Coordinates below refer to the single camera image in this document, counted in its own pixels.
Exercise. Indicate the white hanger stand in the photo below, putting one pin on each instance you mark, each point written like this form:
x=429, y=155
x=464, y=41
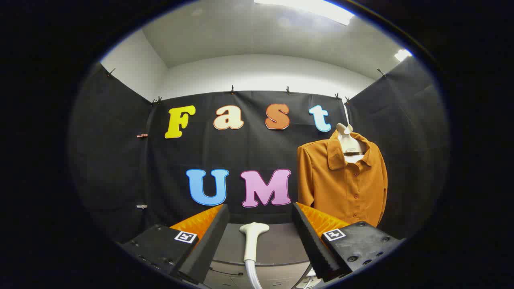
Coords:
x=350, y=144

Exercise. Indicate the small ceiling light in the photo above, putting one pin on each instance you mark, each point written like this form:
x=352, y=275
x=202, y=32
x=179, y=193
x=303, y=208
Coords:
x=403, y=54

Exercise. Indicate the row of black cloth clips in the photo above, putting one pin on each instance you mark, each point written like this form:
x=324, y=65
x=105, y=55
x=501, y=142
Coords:
x=232, y=90

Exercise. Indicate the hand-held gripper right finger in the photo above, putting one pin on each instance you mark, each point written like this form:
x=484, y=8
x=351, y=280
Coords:
x=311, y=241

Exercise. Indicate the orange button shirt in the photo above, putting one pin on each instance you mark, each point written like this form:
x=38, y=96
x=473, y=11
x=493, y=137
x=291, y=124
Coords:
x=341, y=188

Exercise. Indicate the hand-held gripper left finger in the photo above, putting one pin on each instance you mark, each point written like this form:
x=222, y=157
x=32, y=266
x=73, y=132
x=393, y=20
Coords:
x=209, y=241

